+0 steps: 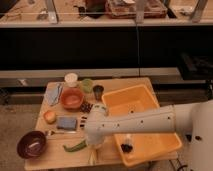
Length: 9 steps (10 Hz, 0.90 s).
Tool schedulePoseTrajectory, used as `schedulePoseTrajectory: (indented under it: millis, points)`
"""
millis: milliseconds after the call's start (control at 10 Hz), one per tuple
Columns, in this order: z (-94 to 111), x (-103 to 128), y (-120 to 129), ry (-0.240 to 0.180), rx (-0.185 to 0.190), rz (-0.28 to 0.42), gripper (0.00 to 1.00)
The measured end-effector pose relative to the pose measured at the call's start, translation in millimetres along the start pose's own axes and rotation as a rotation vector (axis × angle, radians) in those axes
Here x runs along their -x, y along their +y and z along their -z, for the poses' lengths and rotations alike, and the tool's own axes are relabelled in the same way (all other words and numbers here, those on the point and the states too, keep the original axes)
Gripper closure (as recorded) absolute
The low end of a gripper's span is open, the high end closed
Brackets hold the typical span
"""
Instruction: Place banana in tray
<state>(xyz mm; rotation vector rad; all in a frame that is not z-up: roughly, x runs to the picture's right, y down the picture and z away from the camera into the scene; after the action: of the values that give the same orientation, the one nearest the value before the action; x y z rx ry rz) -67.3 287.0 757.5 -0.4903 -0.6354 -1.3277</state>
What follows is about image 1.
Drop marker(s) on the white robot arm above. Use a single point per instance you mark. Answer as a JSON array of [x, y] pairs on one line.
[[195, 119]]

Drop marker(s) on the dark brush in tray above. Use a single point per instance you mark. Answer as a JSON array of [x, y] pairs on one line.
[[127, 145]]

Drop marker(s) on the yellow plastic tray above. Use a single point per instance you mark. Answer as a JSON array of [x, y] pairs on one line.
[[146, 147]]

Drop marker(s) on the dark metal cup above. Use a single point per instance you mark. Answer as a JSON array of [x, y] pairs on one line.
[[98, 92]]

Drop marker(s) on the green cup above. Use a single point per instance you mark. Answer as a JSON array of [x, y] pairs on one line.
[[87, 85]]

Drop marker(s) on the white paper cup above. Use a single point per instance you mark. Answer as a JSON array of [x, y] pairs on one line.
[[71, 79]]

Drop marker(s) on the orange bowl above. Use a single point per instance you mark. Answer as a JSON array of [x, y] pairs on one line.
[[71, 98]]

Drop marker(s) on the striped cloth coaster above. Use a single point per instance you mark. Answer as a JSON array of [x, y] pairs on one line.
[[83, 121]]

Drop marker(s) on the blue sponge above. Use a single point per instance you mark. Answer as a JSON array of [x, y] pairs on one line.
[[67, 123]]

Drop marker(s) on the green chili pepper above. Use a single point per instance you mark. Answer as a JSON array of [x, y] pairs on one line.
[[76, 147]]

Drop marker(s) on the orange fruit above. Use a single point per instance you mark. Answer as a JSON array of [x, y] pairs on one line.
[[49, 117]]

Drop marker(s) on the metal fork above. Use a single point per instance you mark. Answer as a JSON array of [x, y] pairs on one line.
[[51, 132]]

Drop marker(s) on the dark red bowl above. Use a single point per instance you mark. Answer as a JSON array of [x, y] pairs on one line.
[[32, 145]]

